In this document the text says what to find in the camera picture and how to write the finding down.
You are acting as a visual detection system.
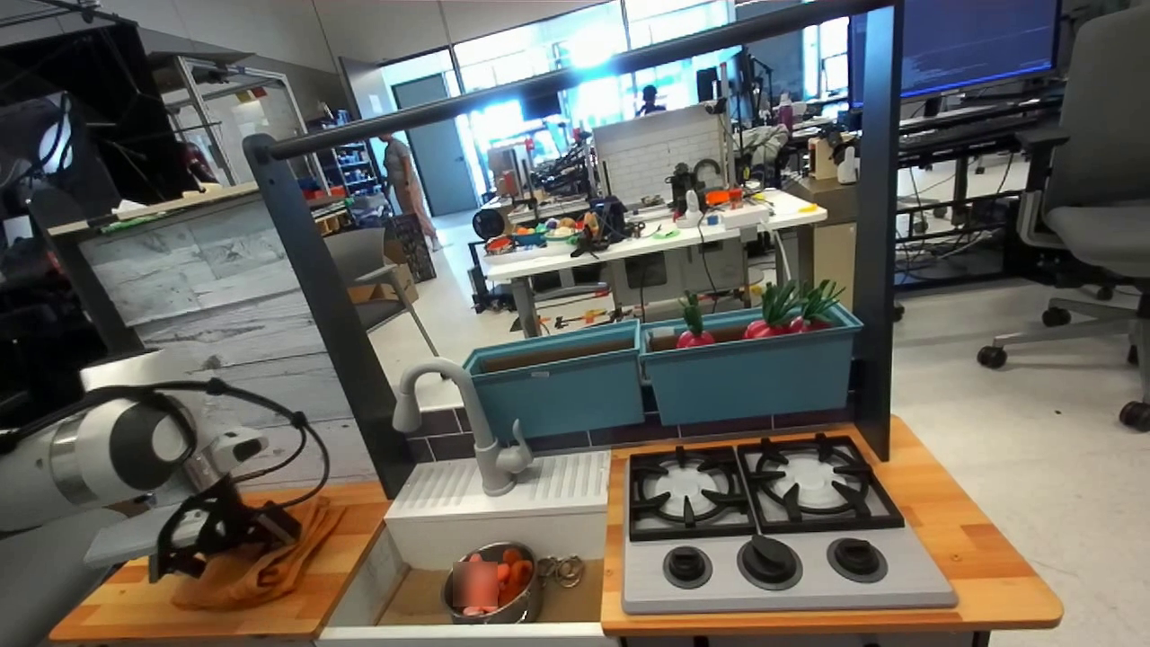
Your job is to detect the computer monitor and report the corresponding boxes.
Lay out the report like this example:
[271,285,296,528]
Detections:
[841,0,1065,115]

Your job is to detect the white perforated panel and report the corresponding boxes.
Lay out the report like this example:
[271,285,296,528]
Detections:
[591,104,729,208]

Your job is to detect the grey toy faucet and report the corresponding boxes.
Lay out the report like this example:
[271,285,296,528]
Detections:
[392,357,541,500]

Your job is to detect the wooden play kitchen unit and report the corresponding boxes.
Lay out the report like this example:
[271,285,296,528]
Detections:
[47,413,1066,647]

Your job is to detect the orange pink plush toy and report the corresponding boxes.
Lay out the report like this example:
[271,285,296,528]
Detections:
[483,546,541,600]

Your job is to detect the large black stove knob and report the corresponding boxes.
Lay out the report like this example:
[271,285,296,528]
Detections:
[732,532,806,593]

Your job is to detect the black kitchen frame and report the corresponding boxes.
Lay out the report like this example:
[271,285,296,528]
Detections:
[241,0,906,502]

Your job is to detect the black computer desk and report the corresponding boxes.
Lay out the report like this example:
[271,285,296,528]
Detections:
[892,98,1070,296]

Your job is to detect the grey office chair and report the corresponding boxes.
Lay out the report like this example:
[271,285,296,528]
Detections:
[972,2,1150,438]

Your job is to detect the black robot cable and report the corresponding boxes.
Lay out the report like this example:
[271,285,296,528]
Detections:
[70,372,337,514]

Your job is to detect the grey toy stove top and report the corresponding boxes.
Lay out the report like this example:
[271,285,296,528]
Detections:
[620,432,962,618]

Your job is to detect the orange cloth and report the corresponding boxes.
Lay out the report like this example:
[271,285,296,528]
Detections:
[164,491,352,618]

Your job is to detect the white toy sink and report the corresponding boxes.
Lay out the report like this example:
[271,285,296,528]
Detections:
[318,444,620,647]

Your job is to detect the grey wood backsplash panel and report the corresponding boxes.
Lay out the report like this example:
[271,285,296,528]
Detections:
[73,188,372,487]

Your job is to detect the teal plastic planter box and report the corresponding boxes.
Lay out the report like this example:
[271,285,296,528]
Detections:
[461,316,650,444]
[636,297,865,432]

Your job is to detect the toy radish green leaves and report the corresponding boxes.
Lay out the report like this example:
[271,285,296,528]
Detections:
[673,291,723,357]
[791,278,845,334]
[741,280,806,346]

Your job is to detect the small black stove knob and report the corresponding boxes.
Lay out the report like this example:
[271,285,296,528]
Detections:
[823,535,896,590]
[659,544,720,593]

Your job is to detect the white work table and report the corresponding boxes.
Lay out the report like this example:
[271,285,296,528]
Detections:
[483,178,835,341]

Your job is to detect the grey door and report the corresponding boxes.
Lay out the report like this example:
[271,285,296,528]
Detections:
[392,71,485,222]

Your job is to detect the steel bowl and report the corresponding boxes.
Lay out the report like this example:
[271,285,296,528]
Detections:
[440,538,545,624]

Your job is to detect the beige chair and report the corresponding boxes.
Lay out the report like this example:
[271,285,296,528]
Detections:
[320,222,443,358]

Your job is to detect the black burner grate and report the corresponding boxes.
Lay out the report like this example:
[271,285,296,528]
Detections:
[627,442,755,544]
[732,433,908,535]

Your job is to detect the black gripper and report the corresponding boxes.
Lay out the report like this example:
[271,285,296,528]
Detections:
[151,476,305,587]

